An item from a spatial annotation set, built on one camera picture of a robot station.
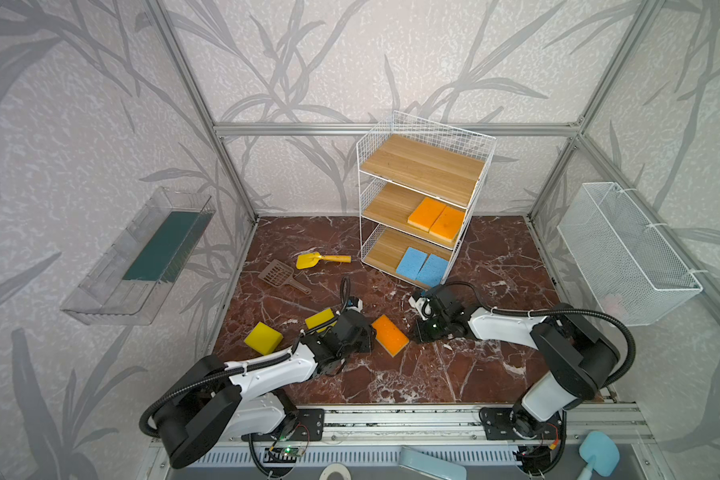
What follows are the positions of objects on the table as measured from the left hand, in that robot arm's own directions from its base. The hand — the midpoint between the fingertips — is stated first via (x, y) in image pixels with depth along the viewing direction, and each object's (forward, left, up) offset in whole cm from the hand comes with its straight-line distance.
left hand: (376, 325), depth 86 cm
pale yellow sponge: (-2, -4, -3) cm, 5 cm away
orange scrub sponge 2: (+25, -14, +21) cm, 35 cm away
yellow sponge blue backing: (-3, +33, -4) cm, 33 cm away
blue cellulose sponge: (+25, -12, -4) cm, 28 cm away
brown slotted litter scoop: (+20, +34, -5) cm, 40 cm away
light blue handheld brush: (-30, -53, -2) cm, 61 cm away
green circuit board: (-30, +19, -4) cm, 36 cm away
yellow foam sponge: (+3, +17, -2) cm, 17 cm away
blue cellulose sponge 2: (+20, -19, -2) cm, 27 cm away
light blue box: (-32, -12, +1) cm, 35 cm away
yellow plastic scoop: (+26, +25, -4) cm, 36 cm away
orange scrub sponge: (+21, -20, +21) cm, 35 cm away
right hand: (+1, -9, -3) cm, 10 cm away
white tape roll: (-33, +9, -4) cm, 35 cm away
